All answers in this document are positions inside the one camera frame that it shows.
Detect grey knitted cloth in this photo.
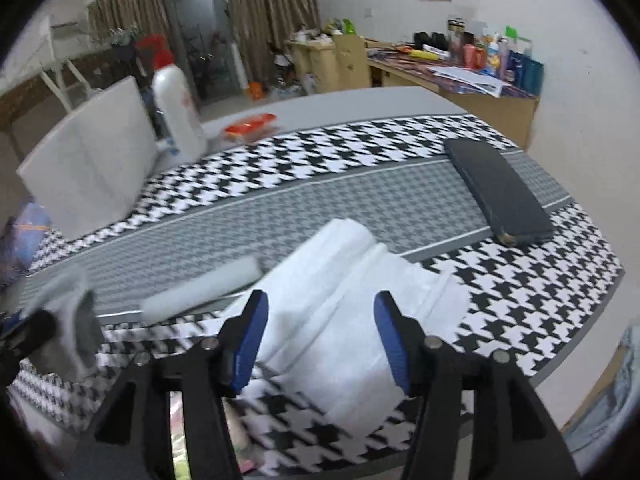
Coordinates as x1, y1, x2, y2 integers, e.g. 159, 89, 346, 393
21, 269, 104, 382

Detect white foam tube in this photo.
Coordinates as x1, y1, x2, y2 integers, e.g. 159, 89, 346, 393
141, 256, 264, 325

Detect white towel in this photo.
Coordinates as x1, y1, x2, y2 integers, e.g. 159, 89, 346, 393
256, 219, 471, 437

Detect houndstooth table cloth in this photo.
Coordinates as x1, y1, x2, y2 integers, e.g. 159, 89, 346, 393
4, 112, 626, 478

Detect black smartphone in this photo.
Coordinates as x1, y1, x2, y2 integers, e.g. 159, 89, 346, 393
444, 139, 554, 247

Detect white styrofoam box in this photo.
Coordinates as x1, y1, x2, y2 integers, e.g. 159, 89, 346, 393
17, 76, 157, 240

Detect white lotion pump bottle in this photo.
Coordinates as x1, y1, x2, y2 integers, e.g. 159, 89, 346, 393
137, 34, 208, 162

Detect red snack packet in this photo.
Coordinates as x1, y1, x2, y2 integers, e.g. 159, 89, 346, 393
222, 113, 277, 144

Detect orange bucket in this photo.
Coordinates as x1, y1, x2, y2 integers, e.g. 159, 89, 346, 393
247, 81, 265, 101

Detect light wooden desk row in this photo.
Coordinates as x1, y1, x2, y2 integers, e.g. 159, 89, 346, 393
285, 38, 539, 150

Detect white papers on desk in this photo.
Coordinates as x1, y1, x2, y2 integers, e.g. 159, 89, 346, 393
426, 65, 509, 99

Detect wooden smiley face chair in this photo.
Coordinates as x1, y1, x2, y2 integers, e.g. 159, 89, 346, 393
333, 35, 371, 90

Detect white metal bunk bed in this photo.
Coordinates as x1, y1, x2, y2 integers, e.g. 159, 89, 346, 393
0, 14, 101, 162

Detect blue toiletry bottles cluster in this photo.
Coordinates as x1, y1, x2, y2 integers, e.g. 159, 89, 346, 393
480, 26, 544, 96

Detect right brown curtain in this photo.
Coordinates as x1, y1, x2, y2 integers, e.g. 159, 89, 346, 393
229, 0, 320, 84

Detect brown curtain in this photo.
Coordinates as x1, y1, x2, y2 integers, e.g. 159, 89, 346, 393
87, 0, 169, 41
229, 0, 320, 84

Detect glass balcony door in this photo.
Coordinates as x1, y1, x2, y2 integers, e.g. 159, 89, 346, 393
164, 0, 241, 106

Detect left brown curtain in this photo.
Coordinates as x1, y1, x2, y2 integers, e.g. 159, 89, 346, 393
87, 0, 169, 41

